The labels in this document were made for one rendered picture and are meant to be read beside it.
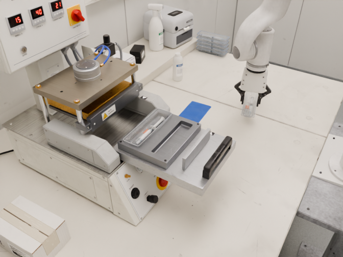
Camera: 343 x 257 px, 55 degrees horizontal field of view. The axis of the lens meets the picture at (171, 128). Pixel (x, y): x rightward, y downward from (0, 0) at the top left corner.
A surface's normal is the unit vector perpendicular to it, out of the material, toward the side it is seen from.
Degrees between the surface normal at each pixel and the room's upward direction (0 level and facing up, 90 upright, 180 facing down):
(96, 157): 90
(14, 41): 90
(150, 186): 65
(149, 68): 0
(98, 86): 0
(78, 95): 0
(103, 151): 40
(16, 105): 90
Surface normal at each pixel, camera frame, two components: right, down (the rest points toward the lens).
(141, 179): 0.77, -0.04
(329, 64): -0.54, 0.52
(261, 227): 0.00, -0.79
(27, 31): 0.86, 0.32
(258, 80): -0.22, 0.61
